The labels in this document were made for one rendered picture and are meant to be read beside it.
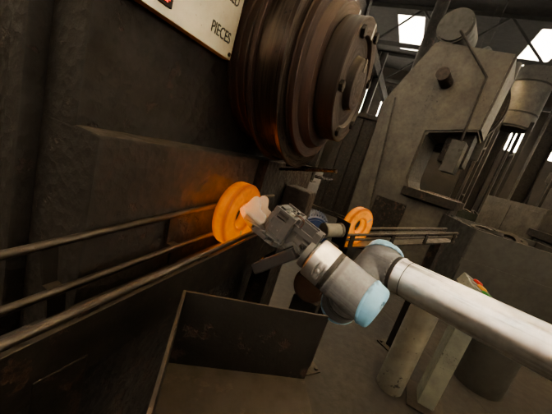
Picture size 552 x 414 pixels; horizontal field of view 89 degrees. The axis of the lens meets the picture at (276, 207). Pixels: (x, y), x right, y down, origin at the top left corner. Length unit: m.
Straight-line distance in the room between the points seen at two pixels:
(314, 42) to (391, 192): 2.88
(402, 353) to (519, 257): 1.65
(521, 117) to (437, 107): 6.18
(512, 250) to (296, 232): 2.42
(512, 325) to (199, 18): 0.75
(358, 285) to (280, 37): 0.49
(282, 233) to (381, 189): 2.91
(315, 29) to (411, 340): 1.26
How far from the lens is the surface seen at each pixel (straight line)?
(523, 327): 0.66
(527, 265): 2.97
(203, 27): 0.61
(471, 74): 3.53
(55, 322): 0.42
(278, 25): 0.63
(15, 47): 0.58
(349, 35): 0.68
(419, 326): 1.45
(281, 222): 0.59
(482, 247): 2.78
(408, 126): 3.48
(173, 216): 0.57
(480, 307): 0.67
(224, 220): 0.61
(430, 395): 1.66
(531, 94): 9.70
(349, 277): 0.57
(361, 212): 1.17
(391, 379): 1.58
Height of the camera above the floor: 0.93
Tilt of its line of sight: 13 degrees down
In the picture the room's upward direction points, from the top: 17 degrees clockwise
